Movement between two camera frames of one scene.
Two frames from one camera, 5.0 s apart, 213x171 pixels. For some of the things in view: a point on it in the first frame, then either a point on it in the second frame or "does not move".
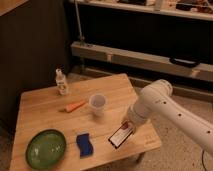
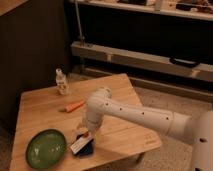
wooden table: [89, 117] does not move
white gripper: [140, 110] -> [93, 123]
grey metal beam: [204, 71] does not move
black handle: [184, 63] does not move
